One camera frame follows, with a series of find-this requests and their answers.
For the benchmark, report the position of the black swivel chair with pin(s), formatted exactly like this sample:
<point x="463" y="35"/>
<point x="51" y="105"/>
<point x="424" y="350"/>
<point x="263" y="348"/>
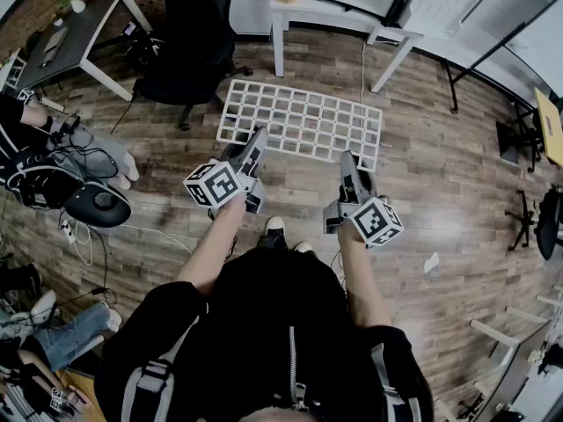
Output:
<point x="547" y="227"/>

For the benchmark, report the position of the person's shoe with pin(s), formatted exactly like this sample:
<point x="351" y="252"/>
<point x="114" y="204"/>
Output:
<point x="276" y="229"/>
<point x="302" y="247"/>

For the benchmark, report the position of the person's right shoe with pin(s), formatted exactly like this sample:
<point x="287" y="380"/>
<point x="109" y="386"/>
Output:
<point x="302" y="247"/>

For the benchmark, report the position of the person's black jacket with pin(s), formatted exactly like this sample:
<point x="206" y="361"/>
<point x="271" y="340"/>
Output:
<point x="272" y="323"/>

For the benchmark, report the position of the yellow table with black legs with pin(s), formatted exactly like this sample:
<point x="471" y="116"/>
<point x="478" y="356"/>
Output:
<point x="550" y="125"/>

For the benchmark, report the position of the black round stool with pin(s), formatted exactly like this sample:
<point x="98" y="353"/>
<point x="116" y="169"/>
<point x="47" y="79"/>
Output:
<point x="97" y="211"/>

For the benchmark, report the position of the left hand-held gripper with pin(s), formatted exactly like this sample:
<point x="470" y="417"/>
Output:
<point x="220" y="185"/>

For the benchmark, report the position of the small device with lit screen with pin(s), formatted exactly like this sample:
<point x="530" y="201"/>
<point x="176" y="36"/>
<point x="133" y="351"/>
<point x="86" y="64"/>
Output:
<point x="130" y="28"/>

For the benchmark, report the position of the black office chair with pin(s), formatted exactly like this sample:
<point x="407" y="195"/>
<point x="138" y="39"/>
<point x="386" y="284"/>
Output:
<point x="189" y="38"/>

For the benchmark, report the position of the white paper piece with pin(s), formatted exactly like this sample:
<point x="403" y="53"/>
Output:
<point x="432" y="264"/>

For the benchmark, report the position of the dark desk with white legs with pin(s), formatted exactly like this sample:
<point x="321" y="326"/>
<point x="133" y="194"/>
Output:
<point x="83" y="33"/>

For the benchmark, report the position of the person's right forearm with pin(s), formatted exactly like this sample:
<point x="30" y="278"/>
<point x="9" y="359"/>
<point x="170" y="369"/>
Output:
<point x="360" y="279"/>

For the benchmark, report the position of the whiteboard with black stand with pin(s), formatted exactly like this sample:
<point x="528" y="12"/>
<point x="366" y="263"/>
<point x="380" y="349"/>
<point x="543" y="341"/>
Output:
<point x="541" y="38"/>

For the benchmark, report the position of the white table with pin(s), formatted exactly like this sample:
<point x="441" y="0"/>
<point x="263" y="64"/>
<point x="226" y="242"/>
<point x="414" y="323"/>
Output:
<point x="321" y="16"/>

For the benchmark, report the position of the person's left shoe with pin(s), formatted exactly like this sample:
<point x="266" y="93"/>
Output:
<point x="276" y="229"/>

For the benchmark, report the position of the person's left forearm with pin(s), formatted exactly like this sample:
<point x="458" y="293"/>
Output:
<point x="211" y="244"/>

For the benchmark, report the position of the white grid tray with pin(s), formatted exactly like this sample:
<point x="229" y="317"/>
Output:
<point x="281" y="88"/>

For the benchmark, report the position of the grey laptop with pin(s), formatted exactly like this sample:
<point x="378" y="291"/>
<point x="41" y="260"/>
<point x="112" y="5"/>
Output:
<point x="53" y="44"/>

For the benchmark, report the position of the white power strip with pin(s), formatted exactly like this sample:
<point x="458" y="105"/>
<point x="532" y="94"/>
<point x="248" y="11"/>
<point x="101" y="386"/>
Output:
<point x="68" y="231"/>

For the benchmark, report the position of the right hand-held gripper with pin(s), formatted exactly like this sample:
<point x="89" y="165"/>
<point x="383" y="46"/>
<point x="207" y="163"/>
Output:
<point x="376" y="222"/>

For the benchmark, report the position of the white wooden rack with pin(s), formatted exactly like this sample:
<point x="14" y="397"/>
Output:
<point x="492" y="330"/>

